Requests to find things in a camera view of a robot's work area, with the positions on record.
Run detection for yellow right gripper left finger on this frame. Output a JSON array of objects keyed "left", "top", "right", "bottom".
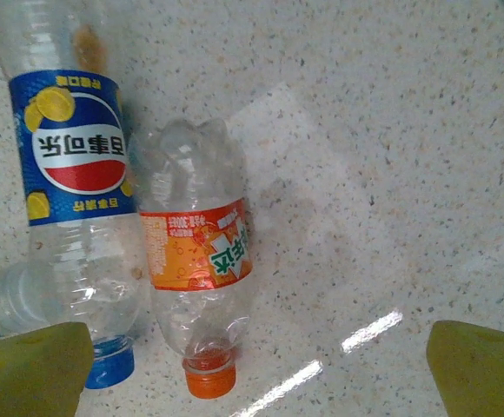
[{"left": 0, "top": 321, "right": 96, "bottom": 417}]

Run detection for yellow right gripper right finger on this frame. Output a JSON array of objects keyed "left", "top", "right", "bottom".
[{"left": 425, "top": 320, "right": 504, "bottom": 417}]

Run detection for small green label clear bottle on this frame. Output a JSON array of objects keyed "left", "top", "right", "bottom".
[{"left": 0, "top": 262, "right": 69, "bottom": 347}]

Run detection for orange label bottle orange cap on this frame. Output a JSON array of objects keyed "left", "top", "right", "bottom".
[{"left": 136, "top": 116, "right": 255, "bottom": 400}]

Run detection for Pepsi lemon bottle blue cap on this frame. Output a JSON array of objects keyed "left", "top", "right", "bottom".
[{"left": 0, "top": 0, "right": 151, "bottom": 390}]

